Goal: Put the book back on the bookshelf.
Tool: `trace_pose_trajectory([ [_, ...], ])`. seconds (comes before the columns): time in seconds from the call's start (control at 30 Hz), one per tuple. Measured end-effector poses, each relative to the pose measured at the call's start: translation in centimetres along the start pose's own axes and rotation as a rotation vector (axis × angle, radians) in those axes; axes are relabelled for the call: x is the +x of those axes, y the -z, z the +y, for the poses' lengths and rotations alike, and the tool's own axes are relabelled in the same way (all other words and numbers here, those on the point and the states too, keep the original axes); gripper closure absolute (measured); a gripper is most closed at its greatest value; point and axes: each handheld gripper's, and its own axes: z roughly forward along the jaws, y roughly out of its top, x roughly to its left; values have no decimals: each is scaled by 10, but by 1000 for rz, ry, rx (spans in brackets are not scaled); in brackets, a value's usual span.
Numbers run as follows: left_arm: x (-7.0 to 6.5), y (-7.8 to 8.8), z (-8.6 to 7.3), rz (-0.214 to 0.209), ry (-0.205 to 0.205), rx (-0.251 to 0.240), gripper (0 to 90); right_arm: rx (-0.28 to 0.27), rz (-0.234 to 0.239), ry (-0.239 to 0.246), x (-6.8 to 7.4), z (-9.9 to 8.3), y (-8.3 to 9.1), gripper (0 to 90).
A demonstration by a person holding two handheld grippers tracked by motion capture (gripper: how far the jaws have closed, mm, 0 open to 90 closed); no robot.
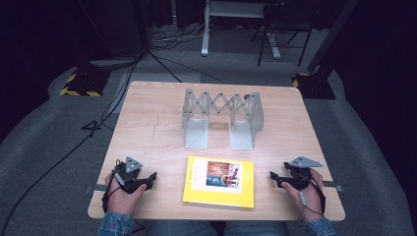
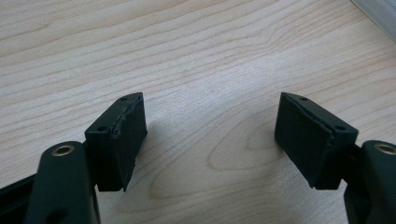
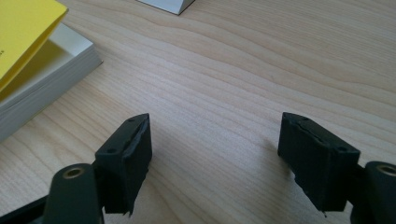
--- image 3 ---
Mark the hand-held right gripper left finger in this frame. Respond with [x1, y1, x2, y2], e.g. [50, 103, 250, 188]
[93, 113, 153, 217]

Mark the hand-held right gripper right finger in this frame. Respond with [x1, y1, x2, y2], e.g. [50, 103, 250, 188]
[276, 111, 361, 218]

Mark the yellow-covered book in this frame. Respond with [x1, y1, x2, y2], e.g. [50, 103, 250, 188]
[0, 0, 104, 143]

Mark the white box corner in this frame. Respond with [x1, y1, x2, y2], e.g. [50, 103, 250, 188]
[136, 0, 196, 16]

